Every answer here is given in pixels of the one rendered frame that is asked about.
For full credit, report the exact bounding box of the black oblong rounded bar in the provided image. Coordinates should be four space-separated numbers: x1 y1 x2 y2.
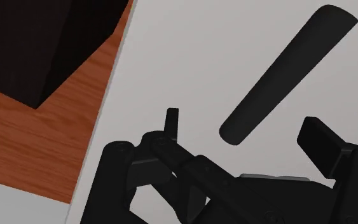
218 4 358 146

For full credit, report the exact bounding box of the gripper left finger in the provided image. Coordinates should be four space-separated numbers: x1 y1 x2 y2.
79 107 238 224

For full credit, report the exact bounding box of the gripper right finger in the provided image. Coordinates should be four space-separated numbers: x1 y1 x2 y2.
296 116 358 224

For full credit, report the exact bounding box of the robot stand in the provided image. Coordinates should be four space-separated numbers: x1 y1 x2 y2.
0 0 130 110

